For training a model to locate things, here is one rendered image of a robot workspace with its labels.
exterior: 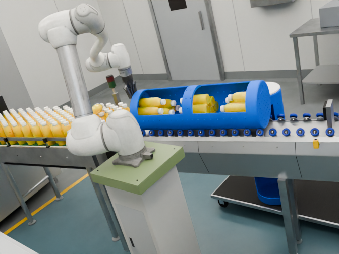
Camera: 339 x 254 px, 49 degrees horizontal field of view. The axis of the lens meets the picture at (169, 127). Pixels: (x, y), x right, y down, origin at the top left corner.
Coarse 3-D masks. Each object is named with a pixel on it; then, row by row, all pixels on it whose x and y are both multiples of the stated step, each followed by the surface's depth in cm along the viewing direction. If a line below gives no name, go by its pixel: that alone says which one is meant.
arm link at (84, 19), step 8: (80, 8) 180; (88, 8) 180; (72, 16) 184; (80, 16) 180; (88, 16) 181; (96, 16) 185; (72, 24) 184; (80, 24) 184; (88, 24) 185; (96, 24) 188; (104, 24) 197; (80, 32) 189; (88, 32) 192; (96, 32) 195
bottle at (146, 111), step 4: (140, 108) 250; (144, 108) 248; (148, 108) 246; (152, 108) 245; (156, 108) 244; (140, 112) 249; (144, 112) 247; (148, 112) 246; (152, 112) 244; (156, 112) 244
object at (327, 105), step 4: (328, 100) 199; (332, 100) 199; (324, 104) 197; (328, 104) 195; (332, 104) 199; (324, 108) 194; (328, 108) 193; (332, 108) 198; (324, 112) 195; (328, 112) 194; (332, 112) 198; (324, 116) 196; (328, 116) 195; (332, 116) 198; (328, 120) 196; (332, 120) 198; (328, 124) 197; (332, 124) 198
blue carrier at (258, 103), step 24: (144, 96) 260; (168, 96) 259; (192, 96) 224; (216, 96) 242; (264, 96) 214; (144, 120) 243; (168, 120) 234; (192, 120) 226; (216, 120) 217; (240, 120) 210; (264, 120) 214
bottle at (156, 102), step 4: (140, 100) 252; (144, 100) 250; (148, 100) 249; (152, 100) 247; (156, 100) 246; (160, 100) 245; (140, 104) 252; (144, 104) 250; (148, 104) 249; (152, 104) 247; (156, 104) 246; (160, 104) 247
